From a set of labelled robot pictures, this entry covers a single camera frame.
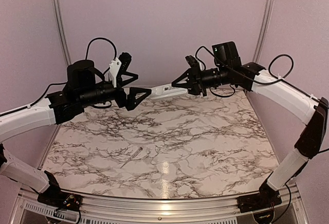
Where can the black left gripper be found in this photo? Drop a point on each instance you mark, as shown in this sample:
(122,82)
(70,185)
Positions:
(129,101)

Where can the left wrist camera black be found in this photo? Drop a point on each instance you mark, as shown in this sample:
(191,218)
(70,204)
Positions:
(125,58)

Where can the left aluminium corner post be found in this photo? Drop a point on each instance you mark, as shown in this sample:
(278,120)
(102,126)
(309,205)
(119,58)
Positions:
(61,31)

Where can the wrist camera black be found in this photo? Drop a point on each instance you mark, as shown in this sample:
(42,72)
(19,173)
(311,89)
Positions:
(192,61)
(125,58)

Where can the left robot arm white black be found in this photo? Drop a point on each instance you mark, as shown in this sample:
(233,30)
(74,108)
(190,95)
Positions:
(86,86)

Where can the white remote control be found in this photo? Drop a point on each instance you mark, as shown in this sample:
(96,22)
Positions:
(166,91)

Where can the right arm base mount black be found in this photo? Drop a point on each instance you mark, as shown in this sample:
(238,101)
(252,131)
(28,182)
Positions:
(258,201)

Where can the aluminium corner post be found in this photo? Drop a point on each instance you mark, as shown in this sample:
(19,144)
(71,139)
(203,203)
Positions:
(61,31)
(263,30)

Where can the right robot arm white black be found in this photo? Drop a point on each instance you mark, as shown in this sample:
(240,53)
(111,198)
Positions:
(311,112)

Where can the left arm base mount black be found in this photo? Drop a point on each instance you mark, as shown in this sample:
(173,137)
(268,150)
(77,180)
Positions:
(61,200)

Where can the right aluminium corner post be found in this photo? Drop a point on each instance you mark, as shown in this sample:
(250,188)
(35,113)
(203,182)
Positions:
(263,30)

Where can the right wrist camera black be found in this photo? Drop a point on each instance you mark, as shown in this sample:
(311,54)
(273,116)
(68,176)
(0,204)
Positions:
(192,61)

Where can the small clear-handled screwdriver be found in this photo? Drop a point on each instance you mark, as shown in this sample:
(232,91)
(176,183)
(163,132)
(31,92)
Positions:
(136,153)

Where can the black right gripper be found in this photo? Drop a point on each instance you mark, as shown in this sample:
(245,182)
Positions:
(194,81)

